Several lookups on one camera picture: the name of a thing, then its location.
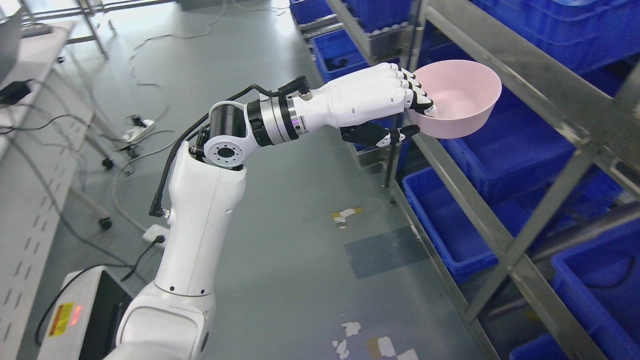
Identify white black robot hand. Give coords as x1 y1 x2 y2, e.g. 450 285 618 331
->
292 63 438 148

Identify pink ikea bowl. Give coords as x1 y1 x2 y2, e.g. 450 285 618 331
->
407 59 503 139

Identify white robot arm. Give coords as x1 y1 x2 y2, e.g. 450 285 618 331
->
106 95 312 360

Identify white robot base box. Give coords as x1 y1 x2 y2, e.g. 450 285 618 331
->
37 265 134 360

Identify steel shelf rack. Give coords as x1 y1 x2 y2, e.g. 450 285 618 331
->
328 0 639 360

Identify white desk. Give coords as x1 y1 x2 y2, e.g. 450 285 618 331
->
0 20 95 360

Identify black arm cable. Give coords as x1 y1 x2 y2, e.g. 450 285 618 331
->
149 75 311 218

